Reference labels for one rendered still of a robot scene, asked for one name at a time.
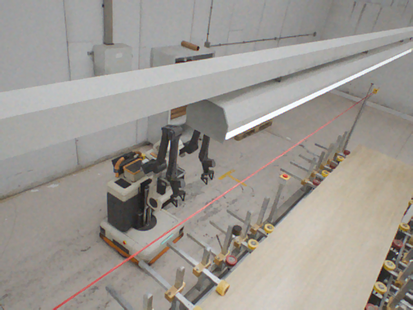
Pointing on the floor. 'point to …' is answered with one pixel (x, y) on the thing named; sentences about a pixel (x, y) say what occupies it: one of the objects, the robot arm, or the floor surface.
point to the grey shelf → (162, 55)
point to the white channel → (158, 92)
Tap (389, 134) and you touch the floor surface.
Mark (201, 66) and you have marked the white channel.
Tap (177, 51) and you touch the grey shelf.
